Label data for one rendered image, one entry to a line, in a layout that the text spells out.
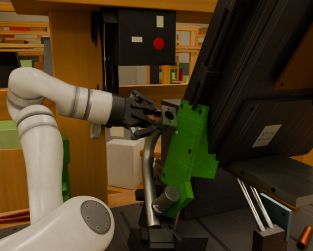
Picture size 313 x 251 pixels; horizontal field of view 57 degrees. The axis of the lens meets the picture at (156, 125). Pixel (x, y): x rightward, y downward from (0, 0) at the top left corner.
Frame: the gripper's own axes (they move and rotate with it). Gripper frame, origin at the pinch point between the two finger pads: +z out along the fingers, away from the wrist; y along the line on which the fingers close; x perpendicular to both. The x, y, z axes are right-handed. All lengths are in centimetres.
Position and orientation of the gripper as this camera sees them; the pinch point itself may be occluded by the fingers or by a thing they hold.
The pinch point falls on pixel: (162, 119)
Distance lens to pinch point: 71.7
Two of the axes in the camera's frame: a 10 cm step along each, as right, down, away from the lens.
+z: 9.0, 1.7, 4.0
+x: -4.3, 5.2, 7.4
